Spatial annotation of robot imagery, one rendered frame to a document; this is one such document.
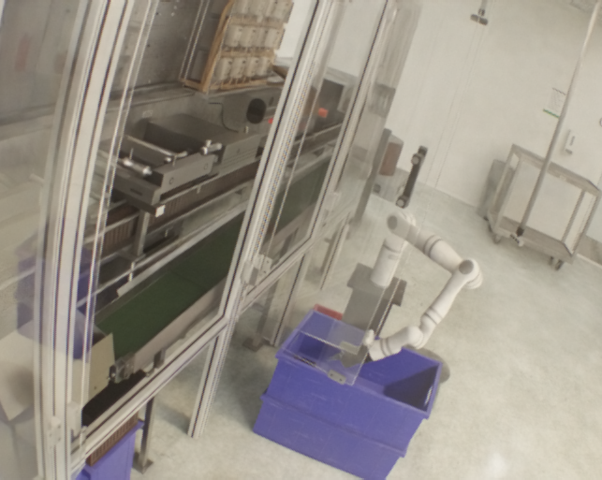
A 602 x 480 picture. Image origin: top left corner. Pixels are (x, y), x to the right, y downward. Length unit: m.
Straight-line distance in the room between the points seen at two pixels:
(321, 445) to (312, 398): 0.23
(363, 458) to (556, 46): 5.26
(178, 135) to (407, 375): 1.32
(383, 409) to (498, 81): 4.94
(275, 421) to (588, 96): 5.30
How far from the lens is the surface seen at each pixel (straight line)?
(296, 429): 2.25
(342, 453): 2.26
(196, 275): 1.90
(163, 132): 1.91
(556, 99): 6.56
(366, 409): 2.11
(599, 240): 6.92
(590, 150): 6.68
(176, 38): 2.05
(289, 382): 2.13
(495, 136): 6.56
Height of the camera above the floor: 1.59
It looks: 24 degrees down
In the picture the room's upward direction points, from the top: 18 degrees clockwise
